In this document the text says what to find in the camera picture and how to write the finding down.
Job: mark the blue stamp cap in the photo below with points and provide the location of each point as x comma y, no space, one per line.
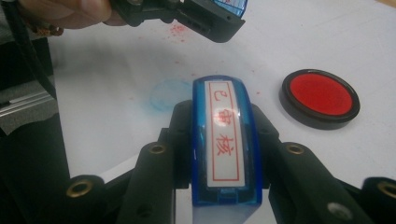
232,7

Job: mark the white board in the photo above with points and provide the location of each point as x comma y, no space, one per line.
124,68

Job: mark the wooden table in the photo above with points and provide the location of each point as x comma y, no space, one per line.
389,2

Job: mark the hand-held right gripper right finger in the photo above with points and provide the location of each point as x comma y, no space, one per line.
299,180

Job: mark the blue stamp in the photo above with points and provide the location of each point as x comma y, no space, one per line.
225,130

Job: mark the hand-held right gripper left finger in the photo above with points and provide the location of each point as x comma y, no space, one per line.
155,174

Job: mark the metal floor rail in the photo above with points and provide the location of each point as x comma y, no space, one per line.
21,104

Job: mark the round red ink pad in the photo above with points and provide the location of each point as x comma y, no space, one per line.
320,98

